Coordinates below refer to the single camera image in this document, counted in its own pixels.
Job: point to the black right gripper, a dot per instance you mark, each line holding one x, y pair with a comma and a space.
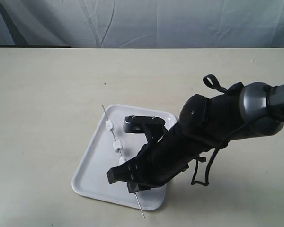
158, 164

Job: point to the white marshmallow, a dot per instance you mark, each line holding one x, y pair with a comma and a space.
117, 145
122, 160
109, 125

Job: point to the thin metal skewer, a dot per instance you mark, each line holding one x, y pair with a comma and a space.
121, 155

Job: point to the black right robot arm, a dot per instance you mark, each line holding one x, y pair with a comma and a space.
239, 112

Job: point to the white plastic tray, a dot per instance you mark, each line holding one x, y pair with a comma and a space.
90, 179

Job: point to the white backdrop curtain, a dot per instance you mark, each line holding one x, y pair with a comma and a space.
143, 23

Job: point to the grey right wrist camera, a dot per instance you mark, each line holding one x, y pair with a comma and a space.
151, 126

